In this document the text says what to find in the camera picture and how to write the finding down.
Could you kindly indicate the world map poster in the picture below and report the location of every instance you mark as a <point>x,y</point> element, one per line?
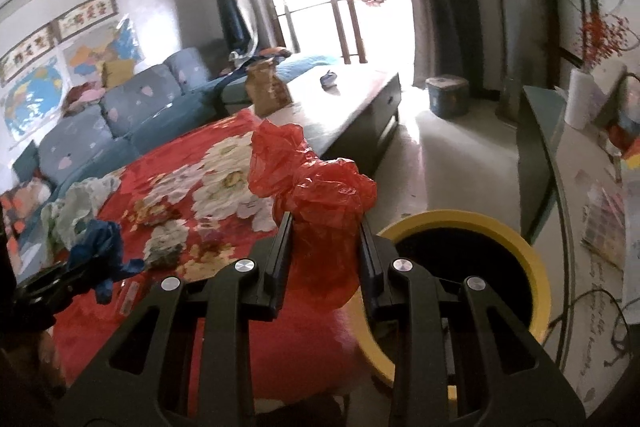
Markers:
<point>30,97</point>

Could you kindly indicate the blue storage box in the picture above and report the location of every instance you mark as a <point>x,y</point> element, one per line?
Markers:
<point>447,97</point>

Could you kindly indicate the country map poster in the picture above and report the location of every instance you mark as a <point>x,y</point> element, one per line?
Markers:
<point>90,52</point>

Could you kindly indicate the blue heart print sofa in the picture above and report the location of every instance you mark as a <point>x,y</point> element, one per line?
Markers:
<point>125,107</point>

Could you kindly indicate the wooden coffee table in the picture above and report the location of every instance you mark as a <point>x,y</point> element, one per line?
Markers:
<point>350,107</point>

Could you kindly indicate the brown paper bag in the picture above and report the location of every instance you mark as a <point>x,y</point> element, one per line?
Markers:
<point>267,89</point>

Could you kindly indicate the red plastic bag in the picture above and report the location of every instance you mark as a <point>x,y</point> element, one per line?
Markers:
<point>320,192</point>

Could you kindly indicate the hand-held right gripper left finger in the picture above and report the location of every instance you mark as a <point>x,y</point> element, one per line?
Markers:
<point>280,267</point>

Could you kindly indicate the small dark item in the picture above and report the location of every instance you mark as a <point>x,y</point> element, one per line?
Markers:
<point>328,79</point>

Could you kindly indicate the pink cloth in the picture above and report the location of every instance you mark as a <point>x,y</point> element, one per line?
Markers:
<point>85,96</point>

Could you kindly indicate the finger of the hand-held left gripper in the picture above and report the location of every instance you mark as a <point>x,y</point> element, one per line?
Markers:
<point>50,287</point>

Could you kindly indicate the grey standing air conditioner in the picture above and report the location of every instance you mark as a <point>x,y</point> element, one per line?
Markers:
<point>500,7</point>

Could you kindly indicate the red floral blanket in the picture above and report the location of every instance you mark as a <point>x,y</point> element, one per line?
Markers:
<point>280,357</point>

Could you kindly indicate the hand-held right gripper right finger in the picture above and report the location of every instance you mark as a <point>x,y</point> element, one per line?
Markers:
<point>372,267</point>

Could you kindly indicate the yellow trash bin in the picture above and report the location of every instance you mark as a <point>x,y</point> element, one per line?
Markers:
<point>530,267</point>

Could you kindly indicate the yellow pillow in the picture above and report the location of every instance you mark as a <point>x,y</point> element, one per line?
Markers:
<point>117,73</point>

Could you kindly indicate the blue cloth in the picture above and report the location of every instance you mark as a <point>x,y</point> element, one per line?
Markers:
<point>100,247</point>

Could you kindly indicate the light green crumpled cloth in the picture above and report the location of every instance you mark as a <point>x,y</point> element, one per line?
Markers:
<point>75,207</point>

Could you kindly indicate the colourful printed sheet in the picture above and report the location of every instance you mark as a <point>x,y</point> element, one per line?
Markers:
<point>605,222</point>

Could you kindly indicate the framed calligraphy picture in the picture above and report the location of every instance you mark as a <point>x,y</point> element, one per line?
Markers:
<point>85,16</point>
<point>27,52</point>

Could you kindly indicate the orange patterned cushion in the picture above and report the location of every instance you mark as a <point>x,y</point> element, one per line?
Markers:
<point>22,207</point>

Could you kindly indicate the red berry branches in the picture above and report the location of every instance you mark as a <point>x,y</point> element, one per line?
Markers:
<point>600,34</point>

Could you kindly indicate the white paper roll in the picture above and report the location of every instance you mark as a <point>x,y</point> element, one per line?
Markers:
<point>587,99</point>

